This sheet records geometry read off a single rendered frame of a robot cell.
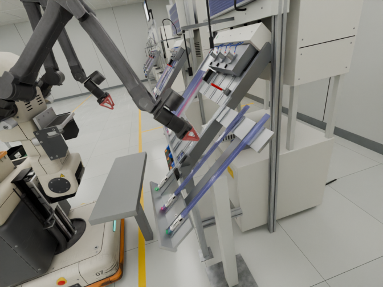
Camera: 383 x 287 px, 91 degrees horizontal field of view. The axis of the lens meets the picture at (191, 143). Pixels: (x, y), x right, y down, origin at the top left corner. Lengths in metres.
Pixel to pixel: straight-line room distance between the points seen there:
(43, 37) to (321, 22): 1.10
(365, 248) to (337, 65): 1.10
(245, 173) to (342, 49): 0.77
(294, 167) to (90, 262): 1.33
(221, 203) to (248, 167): 0.38
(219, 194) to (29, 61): 0.85
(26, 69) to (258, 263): 1.52
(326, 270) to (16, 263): 1.68
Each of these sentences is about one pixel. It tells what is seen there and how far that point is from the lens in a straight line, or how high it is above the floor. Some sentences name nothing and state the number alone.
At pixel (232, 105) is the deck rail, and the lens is 0.92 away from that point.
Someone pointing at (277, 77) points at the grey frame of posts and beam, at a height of 1.08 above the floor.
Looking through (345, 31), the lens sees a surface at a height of 1.19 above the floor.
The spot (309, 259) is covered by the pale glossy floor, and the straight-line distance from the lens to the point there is 1.53.
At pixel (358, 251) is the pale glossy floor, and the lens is 1.66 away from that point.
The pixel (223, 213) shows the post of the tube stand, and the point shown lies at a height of 0.62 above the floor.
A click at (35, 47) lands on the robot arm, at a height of 1.36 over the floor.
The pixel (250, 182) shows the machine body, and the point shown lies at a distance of 1.21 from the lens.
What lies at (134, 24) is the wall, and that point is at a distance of 9.67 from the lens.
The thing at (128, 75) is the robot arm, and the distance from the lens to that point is 0.74.
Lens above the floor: 1.28
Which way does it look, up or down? 28 degrees down
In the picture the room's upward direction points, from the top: 11 degrees counter-clockwise
